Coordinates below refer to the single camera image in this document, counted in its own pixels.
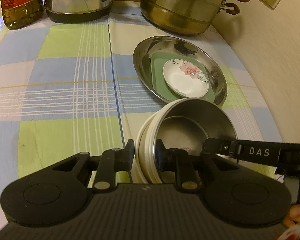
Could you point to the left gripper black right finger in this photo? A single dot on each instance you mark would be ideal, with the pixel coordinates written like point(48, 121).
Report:
point(178, 161)

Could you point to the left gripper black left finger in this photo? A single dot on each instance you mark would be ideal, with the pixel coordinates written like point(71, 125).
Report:
point(109, 163)

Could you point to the cream plastic bowl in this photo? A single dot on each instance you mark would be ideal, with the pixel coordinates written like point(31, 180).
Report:
point(146, 152)

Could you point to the white ceramic bowl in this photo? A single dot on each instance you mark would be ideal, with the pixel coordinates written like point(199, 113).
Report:
point(138, 147)

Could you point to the small steel bowl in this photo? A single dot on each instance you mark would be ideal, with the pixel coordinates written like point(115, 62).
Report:
point(185, 124)

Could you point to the small floral saucer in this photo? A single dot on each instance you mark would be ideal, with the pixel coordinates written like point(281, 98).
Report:
point(185, 78)

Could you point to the large steel plate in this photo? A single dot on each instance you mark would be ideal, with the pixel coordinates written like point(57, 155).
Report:
point(145, 49)

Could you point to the green rectangular tray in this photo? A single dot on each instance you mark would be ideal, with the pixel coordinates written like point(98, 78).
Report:
point(158, 60)

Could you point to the person's right hand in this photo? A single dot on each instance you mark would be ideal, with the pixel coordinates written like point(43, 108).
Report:
point(293, 217)

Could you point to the plaid pastel tablecloth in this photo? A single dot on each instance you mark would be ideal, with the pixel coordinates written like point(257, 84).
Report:
point(68, 88)

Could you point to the stainless steel steamer pot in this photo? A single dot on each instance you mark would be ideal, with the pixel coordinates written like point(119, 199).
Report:
point(185, 17)

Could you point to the cooking oil bottle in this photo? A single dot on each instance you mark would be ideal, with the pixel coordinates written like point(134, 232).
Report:
point(21, 13)

